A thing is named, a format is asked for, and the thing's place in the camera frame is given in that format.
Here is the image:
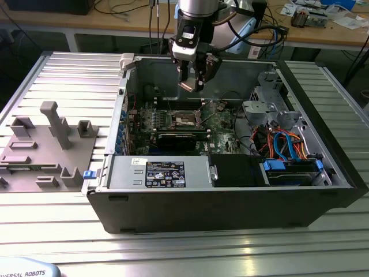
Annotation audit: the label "blue cardboard box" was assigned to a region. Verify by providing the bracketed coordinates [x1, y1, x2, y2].
[320, 0, 358, 9]

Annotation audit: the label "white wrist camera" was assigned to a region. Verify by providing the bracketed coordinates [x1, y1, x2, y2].
[168, 24, 201, 63]

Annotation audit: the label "black graphics card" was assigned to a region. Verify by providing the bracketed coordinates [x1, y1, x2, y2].
[151, 133, 199, 151]

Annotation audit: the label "silver topped CPU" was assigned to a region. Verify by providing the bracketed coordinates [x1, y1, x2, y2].
[178, 79, 197, 93]

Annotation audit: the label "black PC case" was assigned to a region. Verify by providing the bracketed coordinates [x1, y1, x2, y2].
[81, 53, 369, 235]

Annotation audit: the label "metal socket cover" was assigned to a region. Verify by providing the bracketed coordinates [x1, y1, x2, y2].
[197, 100, 219, 128]

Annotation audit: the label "grey power supply unit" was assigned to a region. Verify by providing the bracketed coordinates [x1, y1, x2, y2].
[108, 155, 213, 190]

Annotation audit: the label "CPU socket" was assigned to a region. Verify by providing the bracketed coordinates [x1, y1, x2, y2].
[169, 110, 204, 130]

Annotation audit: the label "green motherboard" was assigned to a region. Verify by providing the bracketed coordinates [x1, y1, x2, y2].
[128, 99, 246, 156]

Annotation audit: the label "pale grey case latch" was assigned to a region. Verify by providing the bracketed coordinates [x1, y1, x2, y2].
[119, 53, 137, 71]

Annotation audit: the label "wooden desk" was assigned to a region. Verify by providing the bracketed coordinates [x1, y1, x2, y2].
[0, 0, 369, 50]

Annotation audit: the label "grey electronic device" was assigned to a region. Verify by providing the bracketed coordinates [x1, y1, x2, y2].
[305, 10, 329, 29]

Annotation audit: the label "black RAM slot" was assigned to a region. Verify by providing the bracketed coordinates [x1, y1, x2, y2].
[157, 103, 202, 111]
[156, 129, 210, 138]
[155, 98, 204, 105]

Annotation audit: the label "silver metal drive cage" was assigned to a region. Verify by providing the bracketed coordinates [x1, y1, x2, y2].
[242, 72, 303, 128]

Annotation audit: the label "white paper tag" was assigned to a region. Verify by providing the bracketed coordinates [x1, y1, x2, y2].
[248, 43, 262, 60]

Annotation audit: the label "orange wire bundle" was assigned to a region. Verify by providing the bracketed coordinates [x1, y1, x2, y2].
[258, 128, 312, 160]

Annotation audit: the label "tall black box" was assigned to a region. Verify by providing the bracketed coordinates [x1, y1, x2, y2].
[252, 0, 268, 34]

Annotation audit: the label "blue data wire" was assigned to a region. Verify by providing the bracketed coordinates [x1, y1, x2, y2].
[272, 130, 289, 162]
[282, 132, 299, 162]

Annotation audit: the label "black plastic shroud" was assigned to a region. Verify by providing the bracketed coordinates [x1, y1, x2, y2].
[209, 154, 270, 188]

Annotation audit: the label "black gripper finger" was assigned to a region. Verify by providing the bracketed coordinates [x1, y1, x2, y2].
[193, 53, 223, 93]
[176, 59, 191, 84]

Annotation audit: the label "white papers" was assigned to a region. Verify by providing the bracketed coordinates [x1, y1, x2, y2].
[331, 16, 368, 29]

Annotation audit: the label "hard disk in blue carrier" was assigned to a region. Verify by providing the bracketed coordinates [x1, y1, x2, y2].
[261, 158, 324, 188]

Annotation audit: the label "metal CPU cooler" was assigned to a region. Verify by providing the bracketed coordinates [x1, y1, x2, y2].
[290, 8, 308, 29]

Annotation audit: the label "black box on desk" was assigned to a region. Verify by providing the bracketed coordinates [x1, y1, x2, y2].
[5, 0, 95, 16]

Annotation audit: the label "grey parts rack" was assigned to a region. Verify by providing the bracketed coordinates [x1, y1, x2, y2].
[0, 100, 101, 193]

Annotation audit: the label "metal wire locking lever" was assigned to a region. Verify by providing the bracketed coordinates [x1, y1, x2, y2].
[163, 89, 174, 117]

